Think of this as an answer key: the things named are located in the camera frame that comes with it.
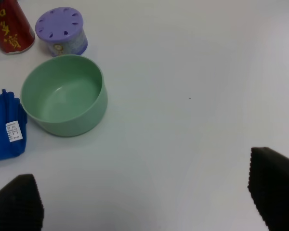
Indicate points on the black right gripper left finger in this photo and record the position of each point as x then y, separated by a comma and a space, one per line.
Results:
21, 208

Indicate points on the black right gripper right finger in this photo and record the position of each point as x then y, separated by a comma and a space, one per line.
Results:
269, 187

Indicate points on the blue cloth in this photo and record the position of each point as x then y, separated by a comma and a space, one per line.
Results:
13, 120

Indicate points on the green plastic bowl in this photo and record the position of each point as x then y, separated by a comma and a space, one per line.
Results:
65, 95

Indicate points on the red drink can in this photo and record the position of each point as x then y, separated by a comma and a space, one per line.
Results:
16, 34

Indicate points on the purple lidded round container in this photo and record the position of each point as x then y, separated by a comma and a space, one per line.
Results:
61, 29

